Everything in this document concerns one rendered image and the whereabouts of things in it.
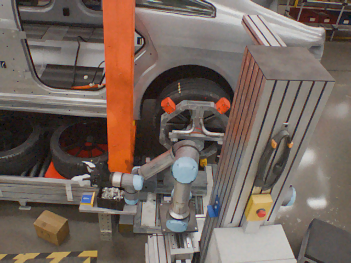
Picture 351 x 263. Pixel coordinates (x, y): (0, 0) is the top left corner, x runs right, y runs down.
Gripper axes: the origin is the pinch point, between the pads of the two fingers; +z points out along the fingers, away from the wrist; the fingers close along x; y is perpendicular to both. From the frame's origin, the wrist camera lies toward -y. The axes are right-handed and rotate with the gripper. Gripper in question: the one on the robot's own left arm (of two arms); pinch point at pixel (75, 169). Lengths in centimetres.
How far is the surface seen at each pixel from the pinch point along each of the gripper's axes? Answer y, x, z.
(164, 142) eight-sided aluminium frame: 37, 94, -37
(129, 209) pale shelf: 73, 50, -19
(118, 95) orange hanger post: -18, 56, -8
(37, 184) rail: 80, 68, 62
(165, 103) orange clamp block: 0, 89, -35
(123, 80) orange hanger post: -29, 55, -11
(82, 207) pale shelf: 73, 45, 15
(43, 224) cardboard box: 101, 45, 49
